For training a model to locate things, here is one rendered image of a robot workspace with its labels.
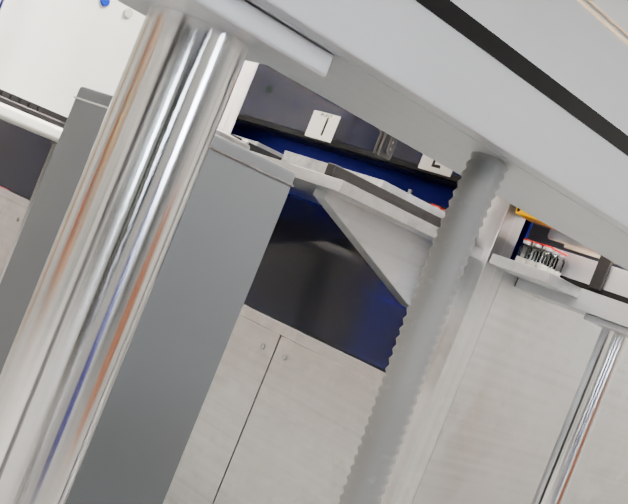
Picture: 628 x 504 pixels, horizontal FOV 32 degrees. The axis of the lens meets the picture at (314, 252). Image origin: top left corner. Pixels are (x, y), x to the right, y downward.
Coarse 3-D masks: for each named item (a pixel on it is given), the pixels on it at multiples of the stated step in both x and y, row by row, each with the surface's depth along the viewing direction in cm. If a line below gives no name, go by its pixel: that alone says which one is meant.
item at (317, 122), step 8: (320, 112) 236; (312, 120) 237; (320, 120) 235; (328, 120) 234; (336, 120) 232; (312, 128) 236; (320, 128) 235; (328, 128) 233; (312, 136) 236; (320, 136) 234; (328, 136) 232
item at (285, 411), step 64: (0, 192) 317; (0, 256) 307; (256, 320) 232; (512, 320) 207; (576, 320) 222; (256, 384) 227; (320, 384) 215; (512, 384) 213; (576, 384) 228; (192, 448) 234; (256, 448) 222; (320, 448) 211; (448, 448) 204; (512, 448) 219
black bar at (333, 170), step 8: (328, 168) 172; (336, 168) 172; (336, 176) 172; (344, 176) 173; (352, 176) 175; (352, 184) 175; (360, 184) 176; (368, 184) 178; (368, 192) 178; (376, 192) 179; (384, 192) 181; (384, 200) 181; (392, 200) 182; (400, 200) 184; (400, 208) 184; (408, 208) 186; (416, 208) 187; (416, 216) 187; (424, 216) 189; (432, 216) 190; (432, 224) 191; (440, 224) 192
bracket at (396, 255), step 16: (320, 192) 181; (336, 208) 182; (352, 208) 185; (352, 224) 186; (368, 224) 188; (384, 224) 191; (352, 240) 189; (368, 240) 189; (384, 240) 192; (400, 240) 195; (416, 240) 198; (368, 256) 191; (384, 256) 193; (400, 256) 196; (416, 256) 199; (384, 272) 194; (400, 272) 197; (416, 272) 200; (400, 288) 198
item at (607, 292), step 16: (560, 240) 203; (576, 256) 197; (592, 256) 206; (576, 272) 196; (592, 272) 194; (608, 272) 192; (624, 272) 190; (528, 288) 202; (544, 288) 200; (592, 288) 192; (608, 288) 191; (624, 288) 189; (560, 304) 201; (576, 304) 195; (592, 304) 192; (608, 304) 190; (624, 304) 188; (608, 320) 190; (624, 320) 188
